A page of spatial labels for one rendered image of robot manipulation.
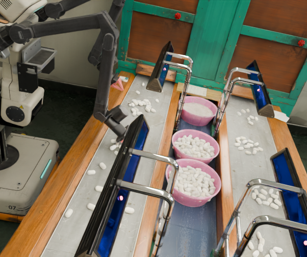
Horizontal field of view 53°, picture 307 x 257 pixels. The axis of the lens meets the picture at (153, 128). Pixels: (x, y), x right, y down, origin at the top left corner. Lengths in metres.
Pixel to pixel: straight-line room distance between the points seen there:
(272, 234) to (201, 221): 0.29
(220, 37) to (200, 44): 0.14
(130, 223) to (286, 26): 1.62
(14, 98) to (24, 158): 0.56
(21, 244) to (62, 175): 0.35
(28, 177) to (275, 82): 1.80
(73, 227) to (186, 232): 0.47
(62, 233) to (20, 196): 0.82
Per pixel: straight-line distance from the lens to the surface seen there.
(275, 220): 0.92
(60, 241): 1.20
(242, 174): 1.65
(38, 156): 2.24
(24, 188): 2.03
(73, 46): 3.35
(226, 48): 2.24
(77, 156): 1.47
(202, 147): 1.72
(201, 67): 2.29
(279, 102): 2.45
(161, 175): 1.43
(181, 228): 1.37
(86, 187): 1.36
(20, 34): 1.45
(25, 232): 1.20
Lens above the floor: 1.72
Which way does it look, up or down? 33 degrees down
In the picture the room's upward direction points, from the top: 12 degrees clockwise
